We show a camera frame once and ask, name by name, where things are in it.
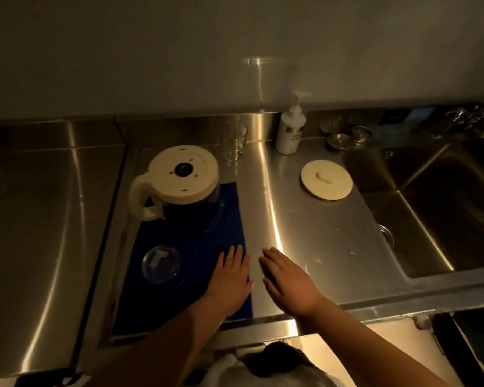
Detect metal sink stopper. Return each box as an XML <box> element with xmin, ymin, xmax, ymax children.
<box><xmin>350</xmin><ymin>125</ymin><xmax>374</xmax><ymax>149</ymax></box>

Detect person's shirt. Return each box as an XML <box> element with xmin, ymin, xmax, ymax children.
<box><xmin>200</xmin><ymin>352</ymin><xmax>346</xmax><ymax>387</ymax></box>

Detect chrome faucet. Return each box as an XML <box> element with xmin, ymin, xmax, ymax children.
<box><xmin>435</xmin><ymin>101</ymin><xmax>484</xmax><ymax>140</ymax></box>

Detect white pump soap bottle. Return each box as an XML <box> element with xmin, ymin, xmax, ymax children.
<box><xmin>275</xmin><ymin>90</ymin><xmax>314</xmax><ymax>156</ymax></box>

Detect glass kettle with cream base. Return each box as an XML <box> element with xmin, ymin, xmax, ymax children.
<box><xmin>127</xmin><ymin>145</ymin><xmax>226</xmax><ymax>234</ymax></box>

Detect tall clear drinking glass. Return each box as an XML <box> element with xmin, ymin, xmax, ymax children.
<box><xmin>220</xmin><ymin>121</ymin><xmax>247</xmax><ymax>162</ymax></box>

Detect black control panel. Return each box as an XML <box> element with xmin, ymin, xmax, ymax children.
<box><xmin>377</xmin><ymin>106</ymin><xmax>435</xmax><ymax>126</ymax></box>

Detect dark blue cloth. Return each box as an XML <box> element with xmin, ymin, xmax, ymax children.
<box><xmin>112</xmin><ymin>181</ymin><xmax>254</xmax><ymax>337</ymax></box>

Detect stainless steel sink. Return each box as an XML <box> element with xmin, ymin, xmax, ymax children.
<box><xmin>343</xmin><ymin>142</ymin><xmax>484</xmax><ymax>281</ymax></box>

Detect short clear drinking glass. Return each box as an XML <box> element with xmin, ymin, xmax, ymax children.
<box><xmin>141</xmin><ymin>245</ymin><xmax>183</xmax><ymax>286</ymax></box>

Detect dark trash bin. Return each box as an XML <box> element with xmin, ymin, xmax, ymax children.
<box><xmin>431</xmin><ymin>310</ymin><xmax>484</xmax><ymax>387</ymax></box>

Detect person's right forearm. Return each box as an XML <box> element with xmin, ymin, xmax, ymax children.
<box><xmin>298</xmin><ymin>296</ymin><xmax>452</xmax><ymax>387</ymax></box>

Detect person's left forearm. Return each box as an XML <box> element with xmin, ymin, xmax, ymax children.
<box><xmin>82</xmin><ymin>296</ymin><xmax>229</xmax><ymax>387</ymax></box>

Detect cream round kettle lid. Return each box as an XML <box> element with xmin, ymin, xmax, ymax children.
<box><xmin>300</xmin><ymin>159</ymin><xmax>354</xmax><ymax>202</ymax></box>

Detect person's right hand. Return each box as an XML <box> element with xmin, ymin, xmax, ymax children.
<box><xmin>258</xmin><ymin>246</ymin><xmax>328</xmax><ymax>319</ymax></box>

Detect person's left hand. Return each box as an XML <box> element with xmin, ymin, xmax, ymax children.
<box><xmin>203</xmin><ymin>244</ymin><xmax>255</xmax><ymax>319</ymax></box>

